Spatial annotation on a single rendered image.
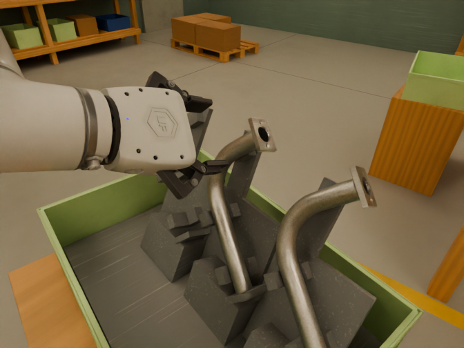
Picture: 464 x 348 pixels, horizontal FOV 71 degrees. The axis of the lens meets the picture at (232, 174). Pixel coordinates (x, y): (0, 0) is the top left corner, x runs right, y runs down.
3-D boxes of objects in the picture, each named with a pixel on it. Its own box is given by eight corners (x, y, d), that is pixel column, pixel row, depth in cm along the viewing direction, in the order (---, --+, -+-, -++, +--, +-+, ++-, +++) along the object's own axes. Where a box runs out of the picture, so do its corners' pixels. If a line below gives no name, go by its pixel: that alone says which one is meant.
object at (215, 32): (170, 47, 537) (168, 18, 512) (206, 39, 587) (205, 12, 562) (224, 63, 473) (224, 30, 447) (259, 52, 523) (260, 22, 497)
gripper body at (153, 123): (115, 163, 31) (206, 161, 39) (97, 68, 33) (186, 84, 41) (88, 186, 36) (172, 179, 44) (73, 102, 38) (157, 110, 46)
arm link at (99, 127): (94, 157, 29) (125, 157, 32) (78, 70, 31) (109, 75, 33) (65, 184, 35) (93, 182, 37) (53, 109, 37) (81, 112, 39)
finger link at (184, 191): (163, 201, 37) (201, 194, 41) (146, 137, 38) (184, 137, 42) (158, 204, 38) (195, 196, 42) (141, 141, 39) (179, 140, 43)
